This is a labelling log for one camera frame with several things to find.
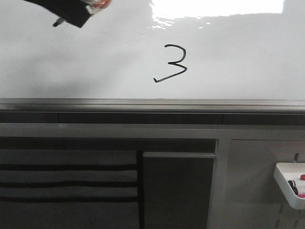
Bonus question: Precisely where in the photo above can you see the black clip in tray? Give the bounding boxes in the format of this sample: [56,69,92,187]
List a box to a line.
[288,180,298,195]

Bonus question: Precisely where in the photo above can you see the white glossy whiteboard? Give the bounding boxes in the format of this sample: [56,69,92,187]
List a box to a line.
[0,0,305,100]

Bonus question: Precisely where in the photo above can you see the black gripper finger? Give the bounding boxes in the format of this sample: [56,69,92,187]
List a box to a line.
[27,0,91,28]

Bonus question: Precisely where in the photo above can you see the dark grey cabinet panel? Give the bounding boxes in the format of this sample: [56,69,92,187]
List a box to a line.
[143,152,216,229]

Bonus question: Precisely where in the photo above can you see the white plastic wall tray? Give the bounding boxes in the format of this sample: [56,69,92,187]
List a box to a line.
[274,162,305,210]

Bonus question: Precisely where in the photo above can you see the white pegboard panel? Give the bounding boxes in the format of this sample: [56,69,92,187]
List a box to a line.
[208,140,305,229]

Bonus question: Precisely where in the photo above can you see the black whiteboard marker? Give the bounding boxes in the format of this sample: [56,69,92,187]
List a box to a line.
[52,0,113,27]

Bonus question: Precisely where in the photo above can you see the grey aluminium whiteboard frame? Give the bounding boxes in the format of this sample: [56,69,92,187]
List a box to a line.
[0,98,305,114]

